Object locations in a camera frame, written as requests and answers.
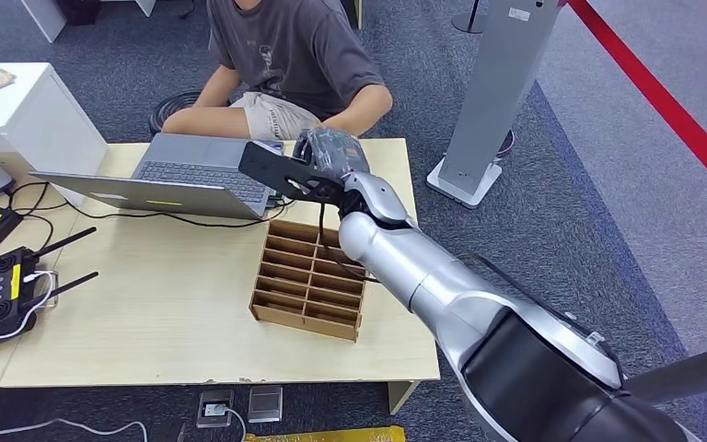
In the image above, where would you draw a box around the wooden slotted card holder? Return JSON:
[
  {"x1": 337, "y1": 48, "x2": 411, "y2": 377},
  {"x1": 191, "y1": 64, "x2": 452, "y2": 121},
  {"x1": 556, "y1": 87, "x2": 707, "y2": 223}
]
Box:
[{"x1": 248, "y1": 219, "x2": 368, "y2": 343}]

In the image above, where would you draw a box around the person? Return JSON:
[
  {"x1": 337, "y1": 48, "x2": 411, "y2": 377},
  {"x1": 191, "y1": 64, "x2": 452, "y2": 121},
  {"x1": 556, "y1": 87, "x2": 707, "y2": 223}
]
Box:
[{"x1": 161, "y1": 0, "x2": 394, "y2": 143}]

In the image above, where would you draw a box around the grey laptop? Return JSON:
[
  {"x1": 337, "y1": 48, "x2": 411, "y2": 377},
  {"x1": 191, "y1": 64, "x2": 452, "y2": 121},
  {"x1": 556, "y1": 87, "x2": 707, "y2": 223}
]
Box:
[{"x1": 29, "y1": 133, "x2": 285, "y2": 221}]

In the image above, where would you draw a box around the grey pillar stand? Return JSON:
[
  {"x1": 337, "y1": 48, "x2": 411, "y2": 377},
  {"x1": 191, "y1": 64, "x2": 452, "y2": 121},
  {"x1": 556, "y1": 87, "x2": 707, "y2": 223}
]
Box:
[{"x1": 426, "y1": 0, "x2": 566, "y2": 211}]

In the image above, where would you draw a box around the grey floor socket cover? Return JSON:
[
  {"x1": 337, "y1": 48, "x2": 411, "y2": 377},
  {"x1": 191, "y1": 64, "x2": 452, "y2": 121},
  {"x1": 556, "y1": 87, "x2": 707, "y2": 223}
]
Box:
[{"x1": 247, "y1": 385, "x2": 284, "y2": 425}]

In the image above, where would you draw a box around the yellow strip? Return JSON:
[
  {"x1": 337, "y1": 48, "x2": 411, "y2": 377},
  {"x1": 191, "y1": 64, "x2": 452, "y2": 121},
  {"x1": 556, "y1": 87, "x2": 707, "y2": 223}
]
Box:
[{"x1": 244, "y1": 425, "x2": 407, "y2": 442}]

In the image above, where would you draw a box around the black round coil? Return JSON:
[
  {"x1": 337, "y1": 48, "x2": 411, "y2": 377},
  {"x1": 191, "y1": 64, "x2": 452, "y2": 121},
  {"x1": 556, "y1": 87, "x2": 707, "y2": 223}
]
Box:
[{"x1": 148, "y1": 89, "x2": 208, "y2": 135}]

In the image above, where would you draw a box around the black pole with round base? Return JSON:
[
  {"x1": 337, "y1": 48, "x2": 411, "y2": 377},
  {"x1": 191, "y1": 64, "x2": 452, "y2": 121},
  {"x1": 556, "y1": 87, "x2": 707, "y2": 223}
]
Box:
[{"x1": 450, "y1": 0, "x2": 488, "y2": 35}]

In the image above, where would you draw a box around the floor socket with plug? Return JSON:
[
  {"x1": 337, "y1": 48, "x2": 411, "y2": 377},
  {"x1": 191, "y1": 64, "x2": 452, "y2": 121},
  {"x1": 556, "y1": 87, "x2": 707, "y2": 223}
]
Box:
[{"x1": 195, "y1": 389, "x2": 236, "y2": 429}]

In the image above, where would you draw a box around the white cabinet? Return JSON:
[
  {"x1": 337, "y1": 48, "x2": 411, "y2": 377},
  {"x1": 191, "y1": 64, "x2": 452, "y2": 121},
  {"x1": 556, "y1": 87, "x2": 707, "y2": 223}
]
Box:
[{"x1": 0, "y1": 63, "x2": 110, "y2": 206}]

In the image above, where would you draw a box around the black remote controller with antennas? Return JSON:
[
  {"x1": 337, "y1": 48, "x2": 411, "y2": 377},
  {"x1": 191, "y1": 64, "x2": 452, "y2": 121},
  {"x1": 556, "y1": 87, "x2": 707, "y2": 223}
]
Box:
[{"x1": 0, "y1": 227, "x2": 99, "y2": 358}]

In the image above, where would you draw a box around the dark grey metal bar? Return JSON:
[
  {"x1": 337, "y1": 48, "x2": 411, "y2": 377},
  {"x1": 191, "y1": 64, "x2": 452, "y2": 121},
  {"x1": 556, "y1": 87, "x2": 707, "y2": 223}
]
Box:
[{"x1": 624, "y1": 340, "x2": 707, "y2": 404}]

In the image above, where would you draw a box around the white furniture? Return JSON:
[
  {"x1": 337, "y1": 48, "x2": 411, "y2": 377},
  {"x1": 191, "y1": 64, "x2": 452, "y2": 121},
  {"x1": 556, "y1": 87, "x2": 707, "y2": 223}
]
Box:
[{"x1": 20, "y1": 0, "x2": 158, "y2": 44}]

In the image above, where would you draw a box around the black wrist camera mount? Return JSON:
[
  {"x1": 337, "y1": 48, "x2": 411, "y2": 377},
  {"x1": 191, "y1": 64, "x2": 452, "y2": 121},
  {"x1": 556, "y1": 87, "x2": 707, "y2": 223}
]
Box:
[{"x1": 238, "y1": 140, "x2": 346, "y2": 206}]

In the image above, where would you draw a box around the long black desk cable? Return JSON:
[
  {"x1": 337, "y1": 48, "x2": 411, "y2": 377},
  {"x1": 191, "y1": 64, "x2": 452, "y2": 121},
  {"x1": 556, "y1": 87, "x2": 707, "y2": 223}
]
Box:
[{"x1": 6, "y1": 180, "x2": 296, "y2": 230}]

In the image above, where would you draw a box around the white socket cable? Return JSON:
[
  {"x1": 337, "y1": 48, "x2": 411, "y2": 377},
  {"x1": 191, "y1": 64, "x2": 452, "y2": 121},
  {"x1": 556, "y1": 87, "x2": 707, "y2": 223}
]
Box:
[{"x1": 215, "y1": 405, "x2": 249, "y2": 442}]

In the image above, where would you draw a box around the white controller cable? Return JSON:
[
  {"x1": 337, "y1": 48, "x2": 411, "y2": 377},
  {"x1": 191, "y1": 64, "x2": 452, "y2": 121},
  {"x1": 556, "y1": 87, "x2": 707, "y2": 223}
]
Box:
[{"x1": 0, "y1": 271, "x2": 60, "y2": 341}]

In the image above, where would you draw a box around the white floor cable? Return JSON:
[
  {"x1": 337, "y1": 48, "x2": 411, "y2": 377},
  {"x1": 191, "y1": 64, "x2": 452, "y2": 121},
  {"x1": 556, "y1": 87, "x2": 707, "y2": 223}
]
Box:
[{"x1": 0, "y1": 417, "x2": 149, "y2": 442}]

